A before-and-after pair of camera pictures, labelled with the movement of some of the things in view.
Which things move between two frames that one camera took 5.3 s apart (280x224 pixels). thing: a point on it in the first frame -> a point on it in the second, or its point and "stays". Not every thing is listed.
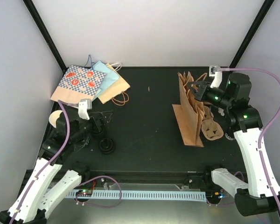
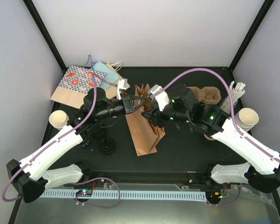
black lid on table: x=107 y=146 stays
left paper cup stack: x=53 y=116 stays
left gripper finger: x=107 y=115 -> x=145 y=99
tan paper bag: x=117 y=87 stays
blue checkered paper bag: x=77 y=84 stays
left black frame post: x=32 y=10 stays
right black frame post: x=252 y=33 stays
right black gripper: x=203 y=88 -> x=156 y=119
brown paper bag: x=189 y=113 -> x=144 y=136
